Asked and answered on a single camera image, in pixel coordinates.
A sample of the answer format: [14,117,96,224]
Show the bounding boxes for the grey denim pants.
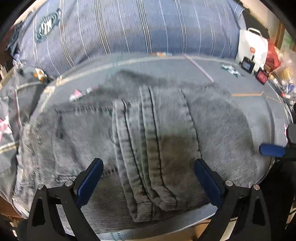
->
[13,71,257,233]

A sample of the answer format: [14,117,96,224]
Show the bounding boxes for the black box blue label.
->
[241,56,255,74]

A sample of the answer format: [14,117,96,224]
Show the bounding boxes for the black box red label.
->
[255,68,269,85]

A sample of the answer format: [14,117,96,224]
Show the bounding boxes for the grey star patterned pillow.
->
[1,67,50,203]

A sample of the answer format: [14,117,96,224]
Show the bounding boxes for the red plastic bag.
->
[264,42,283,72]

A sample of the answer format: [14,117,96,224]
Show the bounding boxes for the blue plaid pillow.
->
[7,1,245,77]

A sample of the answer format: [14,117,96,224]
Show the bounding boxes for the white paper shopping bag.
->
[235,28,268,72]

